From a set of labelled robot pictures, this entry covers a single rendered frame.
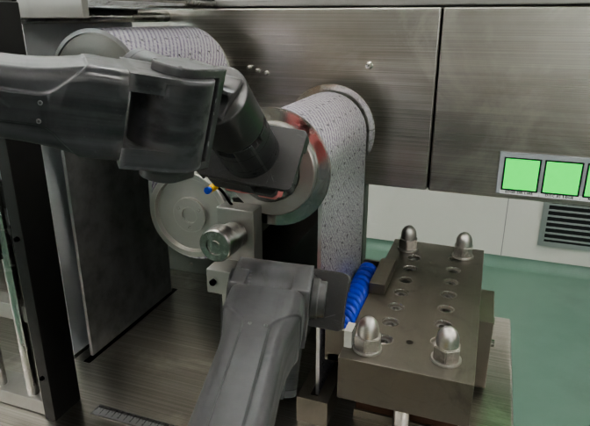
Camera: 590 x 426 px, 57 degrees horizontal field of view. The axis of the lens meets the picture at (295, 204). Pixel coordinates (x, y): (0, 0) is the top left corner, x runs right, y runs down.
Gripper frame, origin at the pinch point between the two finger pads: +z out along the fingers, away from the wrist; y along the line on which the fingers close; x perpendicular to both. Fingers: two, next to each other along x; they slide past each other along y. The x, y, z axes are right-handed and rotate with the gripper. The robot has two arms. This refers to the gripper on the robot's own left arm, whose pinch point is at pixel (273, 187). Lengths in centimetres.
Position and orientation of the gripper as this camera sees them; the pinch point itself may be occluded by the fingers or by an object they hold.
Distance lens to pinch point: 61.8
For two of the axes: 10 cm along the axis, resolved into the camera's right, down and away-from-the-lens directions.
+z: 2.1, 3.6, 9.1
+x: 2.7, -9.1, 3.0
